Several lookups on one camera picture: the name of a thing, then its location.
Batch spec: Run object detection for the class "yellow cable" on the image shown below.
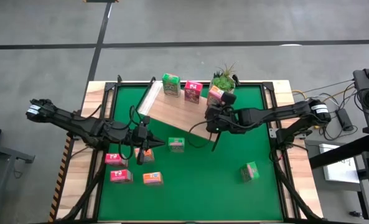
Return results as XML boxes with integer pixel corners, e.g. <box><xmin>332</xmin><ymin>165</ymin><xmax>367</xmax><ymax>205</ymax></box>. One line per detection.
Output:
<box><xmin>291</xmin><ymin>85</ymin><xmax>358</xmax><ymax>105</ymax></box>

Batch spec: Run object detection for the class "white box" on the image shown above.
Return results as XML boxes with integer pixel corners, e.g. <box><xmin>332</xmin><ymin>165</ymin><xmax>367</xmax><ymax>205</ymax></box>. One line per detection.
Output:
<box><xmin>319</xmin><ymin>142</ymin><xmax>362</xmax><ymax>184</ymax></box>

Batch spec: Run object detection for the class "black aluminium table frame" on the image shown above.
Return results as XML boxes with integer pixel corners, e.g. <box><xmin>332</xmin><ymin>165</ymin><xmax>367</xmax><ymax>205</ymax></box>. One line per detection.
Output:
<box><xmin>49</xmin><ymin>74</ymin><xmax>325</xmax><ymax>224</ymax></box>

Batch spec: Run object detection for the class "succulent plant in patterned pot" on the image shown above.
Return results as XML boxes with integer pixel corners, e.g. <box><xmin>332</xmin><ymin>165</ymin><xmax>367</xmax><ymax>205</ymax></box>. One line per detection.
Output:
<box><xmin>209</xmin><ymin>63</ymin><xmax>238</xmax><ymax>95</ymax></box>

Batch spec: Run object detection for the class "green Apple Jacks cereal box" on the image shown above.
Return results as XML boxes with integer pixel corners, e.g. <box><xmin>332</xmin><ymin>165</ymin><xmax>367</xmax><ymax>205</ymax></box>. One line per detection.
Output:
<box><xmin>167</xmin><ymin>136</ymin><xmax>186</xmax><ymax>153</ymax></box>
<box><xmin>161</xmin><ymin>73</ymin><xmax>182</xmax><ymax>98</ymax></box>
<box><xmin>240</xmin><ymin>161</ymin><xmax>261</xmax><ymax>183</ymax></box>

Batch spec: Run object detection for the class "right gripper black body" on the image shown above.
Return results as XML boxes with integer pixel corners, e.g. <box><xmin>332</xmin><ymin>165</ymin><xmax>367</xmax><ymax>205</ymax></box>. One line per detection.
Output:
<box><xmin>205</xmin><ymin>105</ymin><xmax>240</xmax><ymax>134</ymax></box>

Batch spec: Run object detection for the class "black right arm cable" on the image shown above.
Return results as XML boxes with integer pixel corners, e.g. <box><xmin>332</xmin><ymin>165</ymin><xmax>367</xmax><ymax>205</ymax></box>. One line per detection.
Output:
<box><xmin>187</xmin><ymin>119</ymin><xmax>218</xmax><ymax>149</ymax></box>

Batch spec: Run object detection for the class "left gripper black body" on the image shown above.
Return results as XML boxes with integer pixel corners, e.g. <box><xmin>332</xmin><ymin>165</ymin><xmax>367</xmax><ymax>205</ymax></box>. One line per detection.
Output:
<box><xmin>130</xmin><ymin>123</ymin><xmax>152</xmax><ymax>166</ymax></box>

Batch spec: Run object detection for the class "black equipment stand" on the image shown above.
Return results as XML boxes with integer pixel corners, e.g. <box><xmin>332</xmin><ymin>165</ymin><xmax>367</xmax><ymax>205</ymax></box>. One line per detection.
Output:
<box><xmin>352</xmin><ymin>63</ymin><xmax>369</xmax><ymax>124</ymax></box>

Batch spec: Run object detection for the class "yellow black hazard tape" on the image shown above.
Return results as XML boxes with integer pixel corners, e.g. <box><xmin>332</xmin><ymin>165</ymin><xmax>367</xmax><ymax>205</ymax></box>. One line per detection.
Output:
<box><xmin>48</xmin><ymin>136</ymin><xmax>72</xmax><ymax>222</ymax></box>

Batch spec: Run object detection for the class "orange Frosted Mini-Wheats cereal box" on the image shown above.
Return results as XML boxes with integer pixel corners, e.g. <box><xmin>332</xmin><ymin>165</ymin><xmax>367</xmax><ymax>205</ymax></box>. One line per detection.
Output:
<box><xmin>133</xmin><ymin>147</ymin><xmax>156</xmax><ymax>165</ymax></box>
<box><xmin>207</xmin><ymin>85</ymin><xmax>225</xmax><ymax>107</ymax></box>
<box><xmin>142</xmin><ymin>171</ymin><xmax>164</xmax><ymax>187</ymax></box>

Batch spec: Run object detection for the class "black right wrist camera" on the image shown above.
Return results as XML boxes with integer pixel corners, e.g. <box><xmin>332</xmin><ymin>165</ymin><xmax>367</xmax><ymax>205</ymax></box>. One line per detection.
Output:
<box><xmin>222</xmin><ymin>91</ymin><xmax>237</xmax><ymax>106</ymax></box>

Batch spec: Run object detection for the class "black power adapter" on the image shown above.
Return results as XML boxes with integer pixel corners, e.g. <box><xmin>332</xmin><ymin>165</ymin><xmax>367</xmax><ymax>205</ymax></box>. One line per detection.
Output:
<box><xmin>335</xmin><ymin>108</ymin><xmax>355</xmax><ymax>132</ymax></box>

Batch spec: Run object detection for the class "black beam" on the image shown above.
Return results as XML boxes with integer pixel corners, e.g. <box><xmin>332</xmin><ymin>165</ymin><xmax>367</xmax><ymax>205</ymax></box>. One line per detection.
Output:
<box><xmin>308</xmin><ymin>134</ymin><xmax>369</xmax><ymax>170</ymax></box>

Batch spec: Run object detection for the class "red Froot Loops cereal box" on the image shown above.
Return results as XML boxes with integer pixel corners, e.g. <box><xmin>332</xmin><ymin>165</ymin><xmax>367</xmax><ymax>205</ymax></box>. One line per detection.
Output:
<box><xmin>105</xmin><ymin>152</ymin><xmax>129</xmax><ymax>168</ymax></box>
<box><xmin>110</xmin><ymin>169</ymin><xmax>134</xmax><ymax>184</ymax></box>
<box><xmin>184</xmin><ymin>80</ymin><xmax>203</xmax><ymax>105</ymax></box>

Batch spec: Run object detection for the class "green table mat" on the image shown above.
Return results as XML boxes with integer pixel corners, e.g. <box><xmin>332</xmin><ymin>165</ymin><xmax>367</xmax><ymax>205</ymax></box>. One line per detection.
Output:
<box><xmin>97</xmin><ymin>85</ymin><xmax>284</xmax><ymax>222</ymax></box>

